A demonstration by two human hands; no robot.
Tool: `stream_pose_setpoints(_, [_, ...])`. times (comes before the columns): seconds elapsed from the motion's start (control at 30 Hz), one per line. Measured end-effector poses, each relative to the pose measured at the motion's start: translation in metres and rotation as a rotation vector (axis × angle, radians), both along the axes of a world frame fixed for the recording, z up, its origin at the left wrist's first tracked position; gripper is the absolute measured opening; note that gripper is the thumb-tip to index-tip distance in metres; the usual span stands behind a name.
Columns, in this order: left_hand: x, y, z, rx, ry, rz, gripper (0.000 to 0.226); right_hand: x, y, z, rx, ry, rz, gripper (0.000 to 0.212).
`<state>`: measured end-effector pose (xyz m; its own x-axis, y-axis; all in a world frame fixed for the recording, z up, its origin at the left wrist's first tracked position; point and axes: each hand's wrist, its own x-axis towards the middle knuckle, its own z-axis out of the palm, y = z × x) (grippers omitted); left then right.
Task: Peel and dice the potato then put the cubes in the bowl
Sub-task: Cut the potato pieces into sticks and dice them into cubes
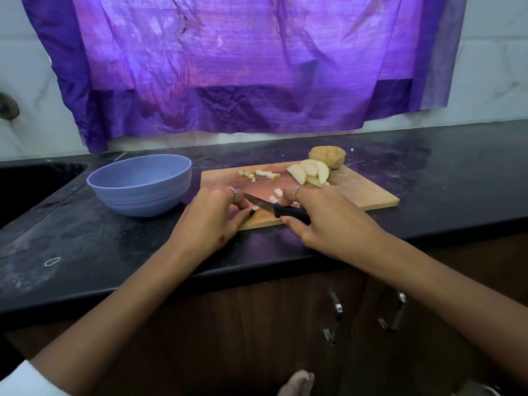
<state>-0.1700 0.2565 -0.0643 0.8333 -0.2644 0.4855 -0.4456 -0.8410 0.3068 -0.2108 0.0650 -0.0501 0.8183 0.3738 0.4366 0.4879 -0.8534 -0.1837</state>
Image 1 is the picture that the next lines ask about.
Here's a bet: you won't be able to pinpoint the metal cabinet handle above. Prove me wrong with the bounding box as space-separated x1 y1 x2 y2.
322 291 345 345
377 290 409 332

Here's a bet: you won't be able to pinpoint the dark sink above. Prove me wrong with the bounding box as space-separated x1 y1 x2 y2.
0 162 89 229

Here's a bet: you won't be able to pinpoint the blue bowl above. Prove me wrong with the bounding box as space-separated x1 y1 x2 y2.
86 154 194 218

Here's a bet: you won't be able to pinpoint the person's right hand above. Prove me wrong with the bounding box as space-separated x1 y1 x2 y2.
279 185 389 261

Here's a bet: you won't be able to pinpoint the person's left forearm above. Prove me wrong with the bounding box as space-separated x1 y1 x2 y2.
31 241 211 396

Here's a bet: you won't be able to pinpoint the person's right forearm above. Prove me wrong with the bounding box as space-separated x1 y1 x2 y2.
363 233 528 364

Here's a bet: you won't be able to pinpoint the purple cloth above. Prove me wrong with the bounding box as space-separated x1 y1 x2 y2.
20 0 470 154

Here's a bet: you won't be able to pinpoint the wooden cutting board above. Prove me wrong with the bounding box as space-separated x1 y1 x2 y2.
200 161 402 233

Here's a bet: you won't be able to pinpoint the person's left hand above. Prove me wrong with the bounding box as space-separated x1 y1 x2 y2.
168 185 256 263

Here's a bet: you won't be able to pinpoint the rounded potato end piece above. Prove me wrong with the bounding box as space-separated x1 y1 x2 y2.
307 145 348 172

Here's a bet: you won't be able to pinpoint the plastic bags on floor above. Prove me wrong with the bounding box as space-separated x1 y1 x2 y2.
277 368 317 396

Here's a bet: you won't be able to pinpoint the black handled knife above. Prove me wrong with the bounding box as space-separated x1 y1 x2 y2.
243 191 313 227

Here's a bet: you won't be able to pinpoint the metal faucet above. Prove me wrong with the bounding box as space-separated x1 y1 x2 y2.
0 91 21 121

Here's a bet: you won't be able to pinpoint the pile of diced potato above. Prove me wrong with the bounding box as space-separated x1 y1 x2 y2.
238 166 282 182

